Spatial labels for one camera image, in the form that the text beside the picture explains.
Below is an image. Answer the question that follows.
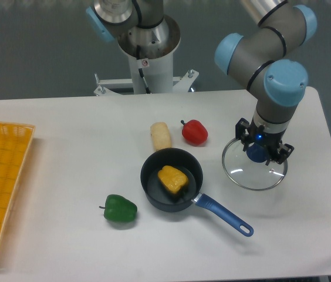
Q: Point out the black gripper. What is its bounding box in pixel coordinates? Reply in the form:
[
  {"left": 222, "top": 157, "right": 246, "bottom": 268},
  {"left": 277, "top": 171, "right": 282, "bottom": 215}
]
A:
[{"left": 235, "top": 118, "right": 294, "bottom": 165}]

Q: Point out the glass pot lid blue knob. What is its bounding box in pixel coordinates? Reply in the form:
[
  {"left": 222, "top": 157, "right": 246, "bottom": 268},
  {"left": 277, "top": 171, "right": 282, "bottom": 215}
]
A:
[{"left": 221, "top": 137, "right": 288, "bottom": 191}]

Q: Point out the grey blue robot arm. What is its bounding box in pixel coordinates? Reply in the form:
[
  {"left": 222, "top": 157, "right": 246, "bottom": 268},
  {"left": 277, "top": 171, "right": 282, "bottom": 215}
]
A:
[{"left": 86, "top": 1, "right": 318, "bottom": 164}]

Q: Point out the red bell pepper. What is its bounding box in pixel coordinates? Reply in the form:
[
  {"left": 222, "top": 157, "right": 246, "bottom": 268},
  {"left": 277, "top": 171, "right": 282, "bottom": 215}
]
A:
[{"left": 180, "top": 119, "right": 208, "bottom": 146}]

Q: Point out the yellow bell pepper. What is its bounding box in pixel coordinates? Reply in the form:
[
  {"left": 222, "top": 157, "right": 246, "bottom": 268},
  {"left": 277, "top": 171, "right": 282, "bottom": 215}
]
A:
[{"left": 157, "top": 165, "right": 189, "bottom": 196}]

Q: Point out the beige bread roll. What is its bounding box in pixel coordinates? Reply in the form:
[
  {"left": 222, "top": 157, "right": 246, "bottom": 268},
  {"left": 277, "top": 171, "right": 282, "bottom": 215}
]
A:
[{"left": 150, "top": 122, "right": 172, "bottom": 151}]

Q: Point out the green bell pepper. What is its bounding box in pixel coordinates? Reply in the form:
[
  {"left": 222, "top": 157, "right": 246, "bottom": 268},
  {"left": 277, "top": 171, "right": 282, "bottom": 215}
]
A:
[{"left": 99, "top": 194, "right": 137, "bottom": 223}]

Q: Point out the dark pot blue handle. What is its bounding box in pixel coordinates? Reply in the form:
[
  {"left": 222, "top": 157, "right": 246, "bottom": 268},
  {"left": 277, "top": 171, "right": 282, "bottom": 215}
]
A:
[{"left": 140, "top": 148, "right": 254, "bottom": 237}]

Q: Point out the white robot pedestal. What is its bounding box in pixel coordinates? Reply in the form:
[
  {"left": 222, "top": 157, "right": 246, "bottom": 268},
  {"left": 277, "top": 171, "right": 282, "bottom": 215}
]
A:
[{"left": 94, "top": 15, "right": 199, "bottom": 96}]

